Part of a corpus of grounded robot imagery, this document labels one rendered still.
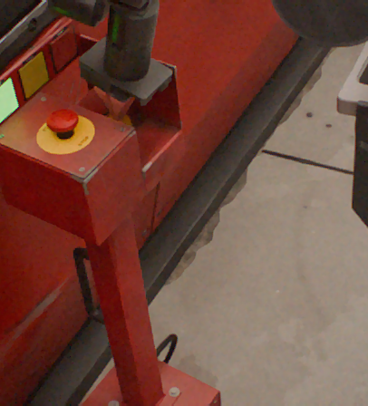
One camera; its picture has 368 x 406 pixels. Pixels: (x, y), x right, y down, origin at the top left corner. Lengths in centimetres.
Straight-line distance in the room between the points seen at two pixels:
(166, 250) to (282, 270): 25
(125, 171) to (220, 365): 77
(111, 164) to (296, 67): 135
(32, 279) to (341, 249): 78
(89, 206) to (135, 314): 36
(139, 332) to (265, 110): 96
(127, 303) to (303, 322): 59
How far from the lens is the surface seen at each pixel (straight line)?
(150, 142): 127
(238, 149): 222
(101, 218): 118
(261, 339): 191
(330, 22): 55
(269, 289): 199
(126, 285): 141
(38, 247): 152
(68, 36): 127
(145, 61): 116
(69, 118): 116
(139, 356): 155
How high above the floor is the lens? 153
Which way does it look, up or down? 45 degrees down
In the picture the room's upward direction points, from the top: 7 degrees counter-clockwise
